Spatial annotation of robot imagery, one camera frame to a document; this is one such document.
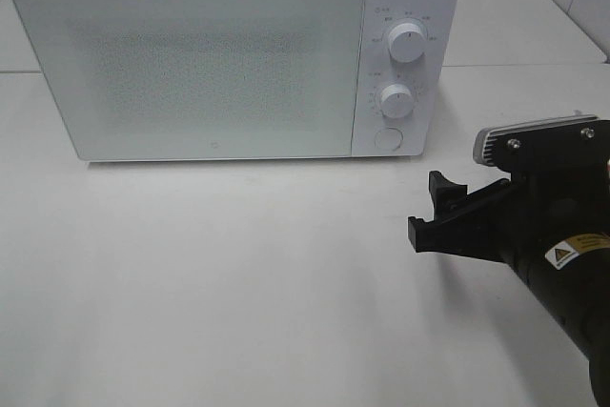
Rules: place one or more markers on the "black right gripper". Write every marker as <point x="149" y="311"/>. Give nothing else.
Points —
<point x="559" y="217"/>

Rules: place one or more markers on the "round white door-release button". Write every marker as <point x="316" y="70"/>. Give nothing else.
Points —
<point x="388" y="139"/>

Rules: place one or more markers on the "white microwave door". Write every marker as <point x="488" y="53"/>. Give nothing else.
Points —
<point x="199" y="79"/>

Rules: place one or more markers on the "lower white microwave knob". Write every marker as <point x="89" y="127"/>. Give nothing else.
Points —
<point x="396" y="101"/>

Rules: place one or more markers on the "white microwave knob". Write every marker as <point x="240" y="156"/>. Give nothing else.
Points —
<point x="406" y="41"/>
<point x="396" y="101"/>

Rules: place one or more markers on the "upper white microwave knob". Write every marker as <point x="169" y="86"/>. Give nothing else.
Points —
<point x="406" y="41"/>

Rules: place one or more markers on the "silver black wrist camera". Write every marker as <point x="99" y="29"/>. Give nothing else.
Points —
<point x="544" y="145"/>

